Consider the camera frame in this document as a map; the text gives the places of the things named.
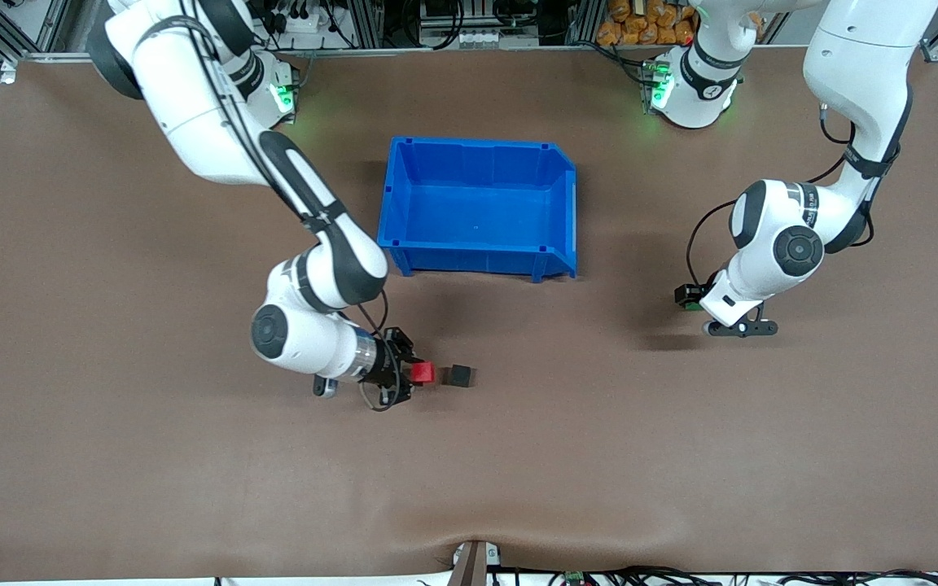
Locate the blue plastic storage bin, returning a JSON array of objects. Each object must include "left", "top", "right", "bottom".
[{"left": 376, "top": 136, "right": 579, "bottom": 283}]

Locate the metal table edge clamp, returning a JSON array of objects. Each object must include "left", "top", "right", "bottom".
[{"left": 449, "top": 539, "right": 504, "bottom": 586}]

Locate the orange snack bags pile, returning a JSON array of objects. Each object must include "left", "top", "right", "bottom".
[{"left": 595, "top": 0, "right": 699, "bottom": 47}]

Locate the black white electronic device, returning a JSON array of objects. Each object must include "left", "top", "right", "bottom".
[{"left": 419, "top": 0, "right": 541, "bottom": 50}]

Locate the white power strip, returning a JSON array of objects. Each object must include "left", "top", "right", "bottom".
[{"left": 270, "top": 7, "right": 340, "bottom": 35}]

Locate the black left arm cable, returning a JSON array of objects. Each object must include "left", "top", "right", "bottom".
[{"left": 685, "top": 81, "right": 918, "bottom": 290}]

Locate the black cable bundle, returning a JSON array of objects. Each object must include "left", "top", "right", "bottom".
[{"left": 502, "top": 565, "right": 938, "bottom": 586}]

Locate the aluminium frame rail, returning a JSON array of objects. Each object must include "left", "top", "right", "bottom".
[{"left": 0, "top": 45, "right": 649, "bottom": 64}]

